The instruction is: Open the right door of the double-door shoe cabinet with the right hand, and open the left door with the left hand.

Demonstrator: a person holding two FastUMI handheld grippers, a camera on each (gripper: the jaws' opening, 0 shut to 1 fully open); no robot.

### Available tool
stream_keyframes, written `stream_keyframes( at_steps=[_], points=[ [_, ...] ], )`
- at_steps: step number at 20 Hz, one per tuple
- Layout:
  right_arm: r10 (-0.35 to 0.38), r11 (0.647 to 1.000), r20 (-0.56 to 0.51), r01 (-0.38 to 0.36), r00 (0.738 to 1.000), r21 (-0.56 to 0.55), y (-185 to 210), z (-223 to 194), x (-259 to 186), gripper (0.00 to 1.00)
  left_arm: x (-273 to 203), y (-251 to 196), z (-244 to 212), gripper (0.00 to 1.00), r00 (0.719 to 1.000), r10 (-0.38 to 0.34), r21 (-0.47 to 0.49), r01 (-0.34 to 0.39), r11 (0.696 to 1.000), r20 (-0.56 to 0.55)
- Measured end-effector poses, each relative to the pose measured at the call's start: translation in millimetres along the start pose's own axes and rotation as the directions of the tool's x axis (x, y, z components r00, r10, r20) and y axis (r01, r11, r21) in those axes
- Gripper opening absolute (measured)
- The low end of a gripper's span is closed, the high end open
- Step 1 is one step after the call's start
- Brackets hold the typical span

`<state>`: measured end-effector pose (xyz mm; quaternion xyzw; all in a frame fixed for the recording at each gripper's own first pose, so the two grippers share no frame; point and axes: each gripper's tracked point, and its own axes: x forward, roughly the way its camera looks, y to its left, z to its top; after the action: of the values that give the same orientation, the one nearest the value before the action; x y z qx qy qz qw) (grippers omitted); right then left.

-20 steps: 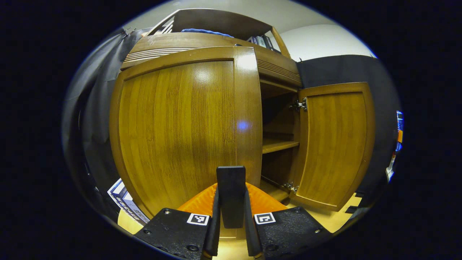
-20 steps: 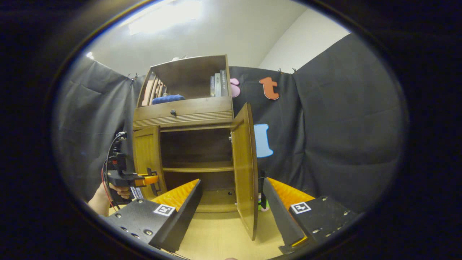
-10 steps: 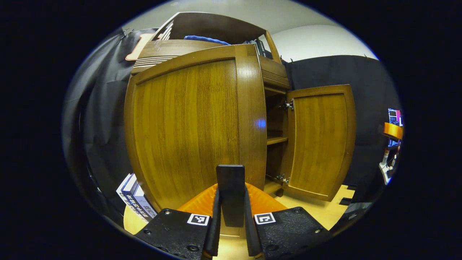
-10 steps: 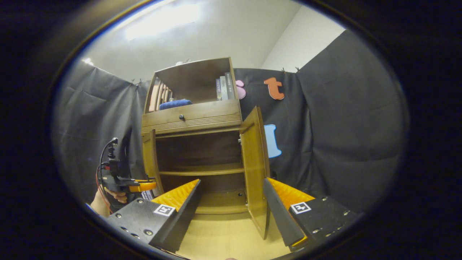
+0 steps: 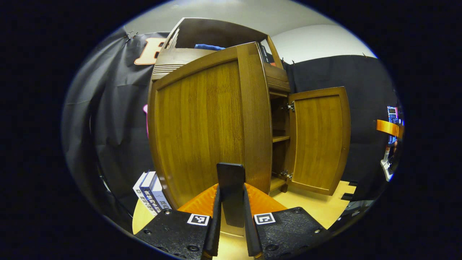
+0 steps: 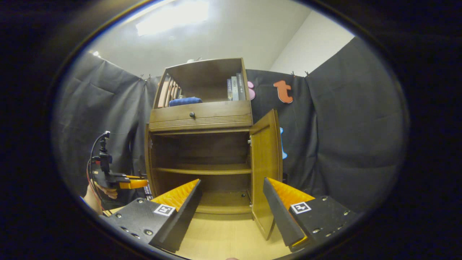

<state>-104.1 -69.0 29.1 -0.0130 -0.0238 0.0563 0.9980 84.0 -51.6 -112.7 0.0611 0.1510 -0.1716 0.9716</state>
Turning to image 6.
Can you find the grey book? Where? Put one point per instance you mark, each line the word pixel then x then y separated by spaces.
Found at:
pixel 235 88

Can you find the wooden cabinet drawer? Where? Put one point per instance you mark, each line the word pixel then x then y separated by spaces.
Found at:
pixel 223 115

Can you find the wooden shoe cabinet door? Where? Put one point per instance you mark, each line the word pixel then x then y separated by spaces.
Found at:
pixel 267 173
pixel 148 159

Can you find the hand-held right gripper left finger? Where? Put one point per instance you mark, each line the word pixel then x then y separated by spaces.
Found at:
pixel 184 220

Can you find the wooden double-door shoe cabinet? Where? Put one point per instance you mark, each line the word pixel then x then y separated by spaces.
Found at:
pixel 205 72

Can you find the blue folded cloth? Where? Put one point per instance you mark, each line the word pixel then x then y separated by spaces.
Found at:
pixel 186 101

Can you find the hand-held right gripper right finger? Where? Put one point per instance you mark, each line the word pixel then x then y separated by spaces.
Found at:
pixel 281 216

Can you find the wooden inner cabinet shelf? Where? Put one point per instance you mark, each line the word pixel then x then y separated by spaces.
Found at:
pixel 205 169

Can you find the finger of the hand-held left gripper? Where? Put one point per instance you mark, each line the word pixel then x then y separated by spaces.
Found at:
pixel 133 183

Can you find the blue book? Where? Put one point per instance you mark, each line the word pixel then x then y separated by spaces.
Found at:
pixel 229 90

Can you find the black backdrop cloth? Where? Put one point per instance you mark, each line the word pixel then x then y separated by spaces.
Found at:
pixel 343 126

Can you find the blue and white box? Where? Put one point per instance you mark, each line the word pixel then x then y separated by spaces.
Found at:
pixel 148 191

